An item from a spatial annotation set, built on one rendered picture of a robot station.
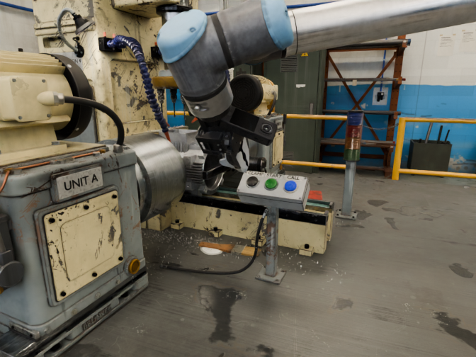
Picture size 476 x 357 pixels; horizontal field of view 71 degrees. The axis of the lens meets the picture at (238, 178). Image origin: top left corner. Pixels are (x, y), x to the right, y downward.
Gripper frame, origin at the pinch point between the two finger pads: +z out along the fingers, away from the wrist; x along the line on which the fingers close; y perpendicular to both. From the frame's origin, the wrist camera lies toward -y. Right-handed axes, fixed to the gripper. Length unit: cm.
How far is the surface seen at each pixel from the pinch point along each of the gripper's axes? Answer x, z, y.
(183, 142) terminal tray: -20.0, 16.4, 35.7
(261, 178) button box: -1.2, 5.8, -2.1
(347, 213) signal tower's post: -26, 60, -18
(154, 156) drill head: 0.6, -1.6, 26.6
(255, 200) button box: 3.6, 8.9, -1.2
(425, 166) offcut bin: -318, 390, -83
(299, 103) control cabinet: -261, 217, 76
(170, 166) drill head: -0.5, 3.8, 24.6
